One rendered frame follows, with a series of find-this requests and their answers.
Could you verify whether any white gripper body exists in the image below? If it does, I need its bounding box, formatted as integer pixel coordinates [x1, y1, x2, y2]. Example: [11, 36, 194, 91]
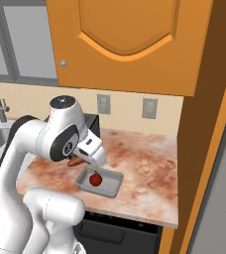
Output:
[73, 144, 106, 167]

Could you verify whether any orange carrot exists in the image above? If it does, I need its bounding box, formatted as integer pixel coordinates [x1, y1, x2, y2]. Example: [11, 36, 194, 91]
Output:
[66, 158, 86, 168]

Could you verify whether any grey tupperware container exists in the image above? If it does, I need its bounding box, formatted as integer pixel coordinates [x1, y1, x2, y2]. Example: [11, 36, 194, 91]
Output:
[75, 166, 125, 199]

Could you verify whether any black dishwasher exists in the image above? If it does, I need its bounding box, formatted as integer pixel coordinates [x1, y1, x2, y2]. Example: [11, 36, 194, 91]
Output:
[72, 210, 164, 254]

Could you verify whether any orange cupboard door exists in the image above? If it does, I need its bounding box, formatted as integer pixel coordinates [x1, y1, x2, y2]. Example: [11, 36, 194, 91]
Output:
[46, 0, 216, 98]

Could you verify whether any brown orange fridge housing panel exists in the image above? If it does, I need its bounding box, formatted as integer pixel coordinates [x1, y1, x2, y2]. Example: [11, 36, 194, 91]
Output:
[158, 0, 226, 254]

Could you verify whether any grey fridge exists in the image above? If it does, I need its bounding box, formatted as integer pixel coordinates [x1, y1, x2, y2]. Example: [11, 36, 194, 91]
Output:
[186, 82, 226, 254]

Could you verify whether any grey framed window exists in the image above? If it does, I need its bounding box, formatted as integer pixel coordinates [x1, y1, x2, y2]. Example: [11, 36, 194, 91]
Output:
[0, 0, 58, 87]

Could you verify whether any grey wall outlet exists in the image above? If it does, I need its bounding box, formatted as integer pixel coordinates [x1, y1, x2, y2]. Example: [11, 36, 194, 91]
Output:
[141, 96, 159, 120]
[96, 93, 112, 115]

